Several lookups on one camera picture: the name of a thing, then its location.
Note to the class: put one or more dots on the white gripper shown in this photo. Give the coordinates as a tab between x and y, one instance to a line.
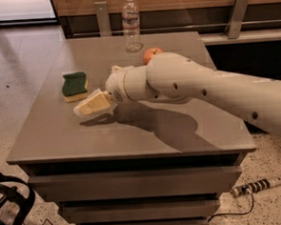
116	83

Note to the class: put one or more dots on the green and yellow sponge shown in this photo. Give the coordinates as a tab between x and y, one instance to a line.
75	86

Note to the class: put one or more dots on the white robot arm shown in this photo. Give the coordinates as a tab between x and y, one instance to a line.
171	77

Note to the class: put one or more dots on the red apple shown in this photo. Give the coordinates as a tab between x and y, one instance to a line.
150	53

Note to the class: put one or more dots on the clear plastic water bottle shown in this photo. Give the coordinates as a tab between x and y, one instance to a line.
131	26

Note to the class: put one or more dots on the grey drawer cabinet table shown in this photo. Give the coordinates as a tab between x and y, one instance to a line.
145	164

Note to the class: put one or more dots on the white power strip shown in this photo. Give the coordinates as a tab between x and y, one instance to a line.
256	187

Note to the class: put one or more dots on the left metal bracket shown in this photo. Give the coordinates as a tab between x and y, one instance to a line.
102	17

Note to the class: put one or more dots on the metal bracket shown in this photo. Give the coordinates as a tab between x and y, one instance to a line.
237	15
102	17

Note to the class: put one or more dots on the wooden wall counter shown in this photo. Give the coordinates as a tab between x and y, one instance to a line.
262	21

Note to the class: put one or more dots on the right metal bracket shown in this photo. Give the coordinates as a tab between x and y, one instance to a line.
237	15

